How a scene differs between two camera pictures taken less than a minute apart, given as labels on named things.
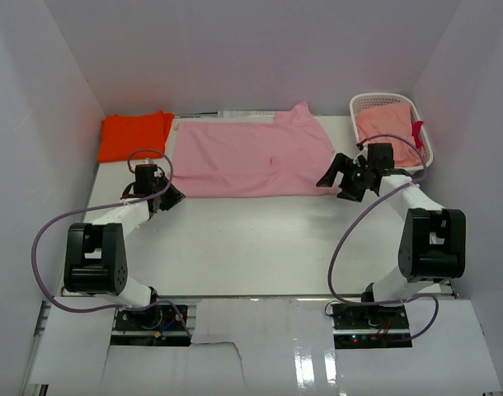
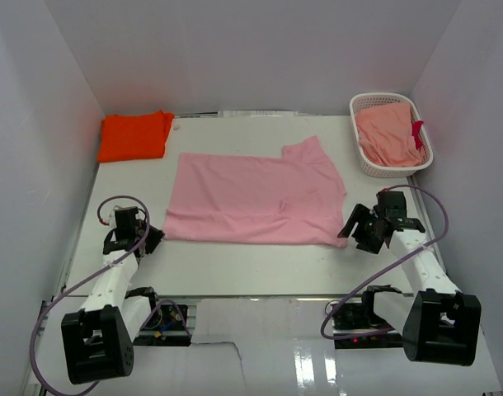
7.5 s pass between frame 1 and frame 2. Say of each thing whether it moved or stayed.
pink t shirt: moved
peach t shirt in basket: stayed
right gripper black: moved
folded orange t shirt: stayed
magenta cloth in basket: stayed
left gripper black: moved
